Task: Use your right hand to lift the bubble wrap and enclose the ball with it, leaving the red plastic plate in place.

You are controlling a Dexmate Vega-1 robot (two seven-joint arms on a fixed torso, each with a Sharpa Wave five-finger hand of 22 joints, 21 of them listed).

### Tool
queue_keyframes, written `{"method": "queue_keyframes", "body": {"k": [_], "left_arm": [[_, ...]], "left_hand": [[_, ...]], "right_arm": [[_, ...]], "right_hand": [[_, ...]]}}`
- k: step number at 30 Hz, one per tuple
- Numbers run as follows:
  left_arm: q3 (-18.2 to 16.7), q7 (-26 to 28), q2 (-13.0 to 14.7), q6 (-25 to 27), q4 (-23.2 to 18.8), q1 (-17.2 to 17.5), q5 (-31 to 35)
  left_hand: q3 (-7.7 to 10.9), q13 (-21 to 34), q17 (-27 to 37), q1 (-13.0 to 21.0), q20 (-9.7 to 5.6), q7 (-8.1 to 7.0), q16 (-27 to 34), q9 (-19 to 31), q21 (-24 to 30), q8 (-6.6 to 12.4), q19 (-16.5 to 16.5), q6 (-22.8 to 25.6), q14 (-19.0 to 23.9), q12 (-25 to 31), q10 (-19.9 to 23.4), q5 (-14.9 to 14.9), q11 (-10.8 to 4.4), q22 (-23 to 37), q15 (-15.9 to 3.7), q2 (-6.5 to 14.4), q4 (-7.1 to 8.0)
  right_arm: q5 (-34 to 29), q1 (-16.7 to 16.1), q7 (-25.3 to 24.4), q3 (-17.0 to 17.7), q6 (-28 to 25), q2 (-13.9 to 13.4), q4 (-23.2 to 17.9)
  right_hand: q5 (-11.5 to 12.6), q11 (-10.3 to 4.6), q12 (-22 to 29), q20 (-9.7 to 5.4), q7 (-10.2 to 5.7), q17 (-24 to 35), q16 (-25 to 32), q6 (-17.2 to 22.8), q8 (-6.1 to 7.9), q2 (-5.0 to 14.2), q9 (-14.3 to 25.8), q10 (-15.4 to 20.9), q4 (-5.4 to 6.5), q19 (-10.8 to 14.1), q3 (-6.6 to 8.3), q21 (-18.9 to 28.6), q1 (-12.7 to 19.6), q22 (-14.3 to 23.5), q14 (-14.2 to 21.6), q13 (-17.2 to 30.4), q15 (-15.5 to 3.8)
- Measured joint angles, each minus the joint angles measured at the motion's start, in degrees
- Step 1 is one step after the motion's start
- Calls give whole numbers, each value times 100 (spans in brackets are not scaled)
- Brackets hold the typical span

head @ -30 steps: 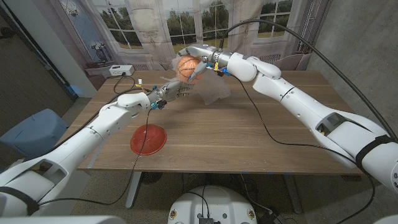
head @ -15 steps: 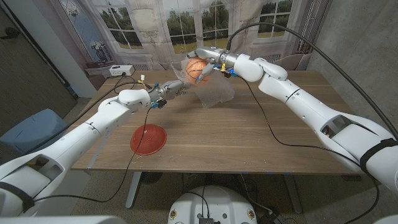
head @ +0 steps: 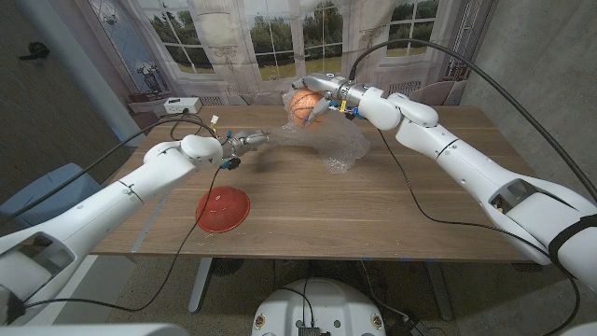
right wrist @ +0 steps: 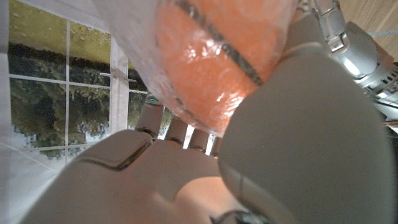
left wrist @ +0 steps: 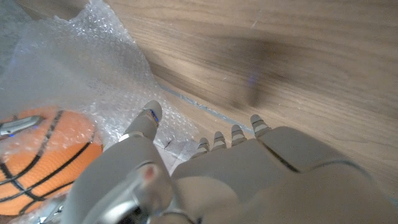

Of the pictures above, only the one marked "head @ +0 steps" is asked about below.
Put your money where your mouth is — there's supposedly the white table leg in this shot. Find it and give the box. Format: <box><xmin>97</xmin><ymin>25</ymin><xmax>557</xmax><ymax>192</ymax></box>
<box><xmin>187</xmin><ymin>257</ymin><xmax>215</xmax><ymax>314</ymax></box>

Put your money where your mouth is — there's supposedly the white power strip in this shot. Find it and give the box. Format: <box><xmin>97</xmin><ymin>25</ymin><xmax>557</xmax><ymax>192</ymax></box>
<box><xmin>163</xmin><ymin>96</ymin><xmax>203</xmax><ymax>116</ymax></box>

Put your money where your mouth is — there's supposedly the blue plastic stool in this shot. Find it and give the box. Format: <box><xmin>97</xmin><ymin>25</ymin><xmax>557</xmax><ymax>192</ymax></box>
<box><xmin>0</xmin><ymin>162</ymin><xmax>97</xmax><ymax>223</ymax></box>

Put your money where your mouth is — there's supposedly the black power strip cord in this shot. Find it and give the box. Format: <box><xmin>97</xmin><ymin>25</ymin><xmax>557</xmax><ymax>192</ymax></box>
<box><xmin>169</xmin><ymin>110</ymin><xmax>204</xmax><ymax>143</ymax></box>

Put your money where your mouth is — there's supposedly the orange mini basketball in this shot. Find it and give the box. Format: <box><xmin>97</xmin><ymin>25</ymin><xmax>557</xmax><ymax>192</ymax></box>
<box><xmin>287</xmin><ymin>88</ymin><xmax>330</xmax><ymax>130</ymax></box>

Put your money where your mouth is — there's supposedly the black floor power box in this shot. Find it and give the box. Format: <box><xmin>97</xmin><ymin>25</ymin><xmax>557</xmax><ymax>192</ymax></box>
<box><xmin>386</xmin><ymin>319</ymin><xmax>428</xmax><ymax>336</ymax></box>

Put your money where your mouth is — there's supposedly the thin black left wrist cable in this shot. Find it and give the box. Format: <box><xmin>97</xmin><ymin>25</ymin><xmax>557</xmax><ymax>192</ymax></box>
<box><xmin>21</xmin><ymin>165</ymin><xmax>223</xmax><ymax>313</ymax></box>

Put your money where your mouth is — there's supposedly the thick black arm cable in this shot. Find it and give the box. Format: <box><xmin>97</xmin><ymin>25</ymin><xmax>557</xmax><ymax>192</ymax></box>
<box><xmin>348</xmin><ymin>37</ymin><xmax>597</xmax><ymax>204</ymax></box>
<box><xmin>8</xmin><ymin>116</ymin><xmax>220</xmax><ymax>220</ymax></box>

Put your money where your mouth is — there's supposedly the clear bubble wrap sheet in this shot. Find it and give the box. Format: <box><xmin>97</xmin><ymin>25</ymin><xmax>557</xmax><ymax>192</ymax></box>
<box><xmin>268</xmin><ymin>89</ymin><xmax>372</xmax><ymax>175</ymax></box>

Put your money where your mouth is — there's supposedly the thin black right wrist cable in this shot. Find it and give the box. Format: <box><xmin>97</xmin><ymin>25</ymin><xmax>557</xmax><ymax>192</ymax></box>
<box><xmin>376</xmin><ymin>128</ymin><xmax>582</xmax><ymax>336</ymax></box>

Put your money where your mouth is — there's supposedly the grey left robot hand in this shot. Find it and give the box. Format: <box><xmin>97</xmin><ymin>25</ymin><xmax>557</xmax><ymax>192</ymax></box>
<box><xmin>221</xmin><ymin>129</ymin><xmax>271</xmax><ymax>160</ymax></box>

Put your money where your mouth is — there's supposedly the dark brown door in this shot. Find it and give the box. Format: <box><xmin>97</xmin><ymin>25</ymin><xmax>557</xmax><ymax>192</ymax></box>
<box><xmin>0</xmin><ymin>0</ymin><xmax>141</xmax><ymax>206</ymax></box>

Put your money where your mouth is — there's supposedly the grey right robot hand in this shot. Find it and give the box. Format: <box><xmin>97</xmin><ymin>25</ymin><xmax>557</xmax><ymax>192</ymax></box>
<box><xmin>291</xmin><ymin>72</ymin><xmax>369</xmax><ymax>129</ymax></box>

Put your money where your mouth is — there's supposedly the printed window backdrop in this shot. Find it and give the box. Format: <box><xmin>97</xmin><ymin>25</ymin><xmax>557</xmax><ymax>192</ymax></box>
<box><xmin>74</xmin><ymin>0</ymin><xmax>498</xmax><ymax>136</ymax></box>

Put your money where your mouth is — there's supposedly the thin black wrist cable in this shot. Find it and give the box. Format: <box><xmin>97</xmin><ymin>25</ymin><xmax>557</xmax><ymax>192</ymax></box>
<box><xmin>21</xmin><ymin>165</ymin><xmax>223</xmax><ymax>313</ymax></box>
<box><xmin>376</xmin><ymin>128</ymin><xmax>582</xmax><ymax>336</ymax></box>

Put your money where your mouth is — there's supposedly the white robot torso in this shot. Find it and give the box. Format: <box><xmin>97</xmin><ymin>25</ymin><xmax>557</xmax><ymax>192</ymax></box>
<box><xmin>251</xmin><ymin>278</ymin><xmax>387</xmax><ymax>336</ymax></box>

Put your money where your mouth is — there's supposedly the red plastic plate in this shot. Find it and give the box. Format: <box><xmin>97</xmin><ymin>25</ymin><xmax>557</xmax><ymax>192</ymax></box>
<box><xmin>195</xmin><ymin>186</ymin><xmax>252</xmax><ymax>234</ymax></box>

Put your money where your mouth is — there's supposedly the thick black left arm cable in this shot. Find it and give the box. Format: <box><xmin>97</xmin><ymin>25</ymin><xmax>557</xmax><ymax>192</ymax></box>
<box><xmin>8</xmin><ymin>116</ymin><xmax>220</xmax><ymax>220</ymax></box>

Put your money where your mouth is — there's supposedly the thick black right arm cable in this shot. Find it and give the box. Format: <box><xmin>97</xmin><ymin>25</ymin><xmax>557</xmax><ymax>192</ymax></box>
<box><xmin>348</xmin><ymin>37</ymin><xmax>597</xmax><ymax>204</ymax></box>

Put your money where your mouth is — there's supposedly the grey table leg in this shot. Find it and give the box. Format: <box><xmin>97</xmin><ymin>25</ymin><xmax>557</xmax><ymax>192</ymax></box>
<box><xmin>423</xmin><ymin>261</ymin><xmax>454</xmax><ymax>322</ymax></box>

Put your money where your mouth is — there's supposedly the black door handle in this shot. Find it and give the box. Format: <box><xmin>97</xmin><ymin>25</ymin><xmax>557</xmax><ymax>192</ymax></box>
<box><xmin>18</xmin><ymin>41</ymin><xmax>50</xmax><ymax>62</ymax></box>

